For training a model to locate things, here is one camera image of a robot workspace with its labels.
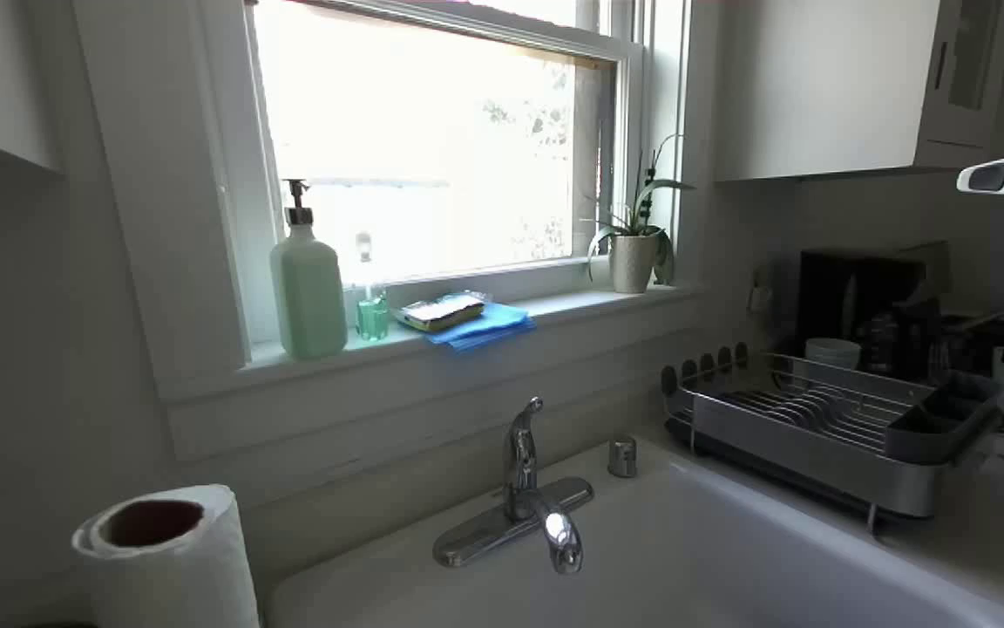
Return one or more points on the silver dish rack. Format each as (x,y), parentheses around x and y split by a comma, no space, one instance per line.
(805,435)

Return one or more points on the white kitchen sink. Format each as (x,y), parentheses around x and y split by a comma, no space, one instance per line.
(663,564)

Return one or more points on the sponge in dish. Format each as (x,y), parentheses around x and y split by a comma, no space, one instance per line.
(442,313)

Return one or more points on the black coffee maker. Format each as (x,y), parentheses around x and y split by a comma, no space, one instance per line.
(864,292)

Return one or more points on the dark gray utensil caddy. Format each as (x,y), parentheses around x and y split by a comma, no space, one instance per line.
(943,424)

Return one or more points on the pale green cup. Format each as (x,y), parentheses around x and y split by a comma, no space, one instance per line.
(834,350)

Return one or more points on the potted plant in white pot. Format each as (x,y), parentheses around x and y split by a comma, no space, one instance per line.
(634,259)

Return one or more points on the chrome sprayer cap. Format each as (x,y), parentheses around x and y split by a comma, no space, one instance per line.
(621,457)

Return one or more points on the blue cloth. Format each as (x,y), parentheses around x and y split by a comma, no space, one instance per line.
(489,328)

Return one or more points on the chrome faucet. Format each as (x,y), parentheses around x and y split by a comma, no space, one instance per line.
(522,493)

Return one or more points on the white framed window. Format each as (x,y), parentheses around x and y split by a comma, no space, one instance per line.
(433,142)

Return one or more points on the small teal bottle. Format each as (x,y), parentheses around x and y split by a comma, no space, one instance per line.
(370,315)

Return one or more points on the green soap pump bottle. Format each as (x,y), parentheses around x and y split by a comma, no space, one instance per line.
(307,296)

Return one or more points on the white paper towel roll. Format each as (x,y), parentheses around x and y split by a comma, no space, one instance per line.
(175,576)

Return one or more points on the white wall cabinet with door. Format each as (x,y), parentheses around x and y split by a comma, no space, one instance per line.
(829,82)

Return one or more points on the white wall outlet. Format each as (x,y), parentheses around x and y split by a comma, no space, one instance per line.
(766,292)

